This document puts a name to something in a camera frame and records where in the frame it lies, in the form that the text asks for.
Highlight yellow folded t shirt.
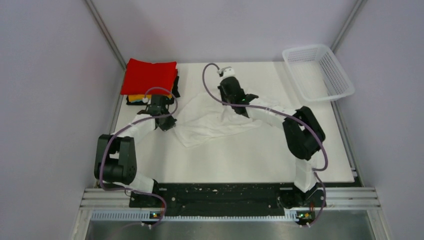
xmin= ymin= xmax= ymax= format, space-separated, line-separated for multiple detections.
xmin=126 ymin=94 xmax=154 ymax=105

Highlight white plastic basket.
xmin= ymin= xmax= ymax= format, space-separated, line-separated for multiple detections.
xmin=281 ymin=44 xmax=355 ymax=103

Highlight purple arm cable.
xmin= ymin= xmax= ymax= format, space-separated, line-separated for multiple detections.
xmin=98 ymin=86 xmax=180 ymax=229
xmin=202 ymin=62 xmax=329 ymax=228

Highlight black folded t shirt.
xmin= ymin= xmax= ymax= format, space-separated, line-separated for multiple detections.
xmin=125 ymin=69 xmax=181 ymax=106

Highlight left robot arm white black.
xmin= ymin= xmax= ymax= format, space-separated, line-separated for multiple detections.
xmin=93 ymin=94 xmax=177 ymax=207

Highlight white t shirt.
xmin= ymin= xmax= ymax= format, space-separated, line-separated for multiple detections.
xmin=173 ymin=92 xmax=265 ymax=148

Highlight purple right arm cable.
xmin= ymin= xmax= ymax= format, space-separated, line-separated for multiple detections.
xmin=202 ymin=62 xmax=329 ymax=228

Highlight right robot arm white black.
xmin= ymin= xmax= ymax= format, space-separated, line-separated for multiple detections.
xmin=217 ymin=76 xmax=326 ymax=206

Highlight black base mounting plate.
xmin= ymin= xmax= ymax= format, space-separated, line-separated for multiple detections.
xmin=129 ymin=183 xmax=327 ymax=217

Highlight white slotted cable duct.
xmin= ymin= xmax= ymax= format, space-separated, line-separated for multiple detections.
xmin=90 ymin=210 xmax=312 ymax=223

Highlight red folded t shirt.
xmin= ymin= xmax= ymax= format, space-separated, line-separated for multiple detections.
xmin=120 ymin=58 xmax=178 ymax=95

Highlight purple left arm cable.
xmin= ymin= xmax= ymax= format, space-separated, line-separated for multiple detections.
xmin=98 ymin=86 xmax=180 ymax=229

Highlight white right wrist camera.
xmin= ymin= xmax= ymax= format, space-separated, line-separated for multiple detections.
xmin=217 ymin=66 xmax=236 ymax=79

